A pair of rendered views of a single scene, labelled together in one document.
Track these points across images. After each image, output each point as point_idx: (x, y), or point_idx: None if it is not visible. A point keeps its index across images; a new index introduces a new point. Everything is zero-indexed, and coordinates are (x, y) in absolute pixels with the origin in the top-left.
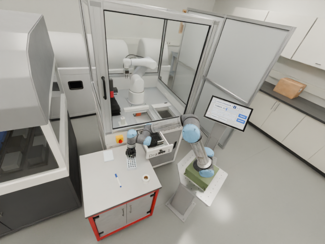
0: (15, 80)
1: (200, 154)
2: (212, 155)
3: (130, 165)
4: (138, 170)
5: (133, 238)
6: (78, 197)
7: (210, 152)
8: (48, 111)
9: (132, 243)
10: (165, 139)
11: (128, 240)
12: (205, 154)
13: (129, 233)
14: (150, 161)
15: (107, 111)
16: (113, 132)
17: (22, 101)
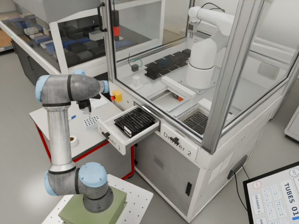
0: None
1: (49, 136)
2: (81, 180)
3: (86, 122)
4: (85, 133)
5: (59, 201)
6: None
7: (88, 175)
8: (60, 17)
9: (54, 202)
10: (136, 135)
11: (57, 196)
12: (52, 144)
13: (64, 195)
14: (154, 174)
15: (108, 50)
16: (114, 83)
17: None
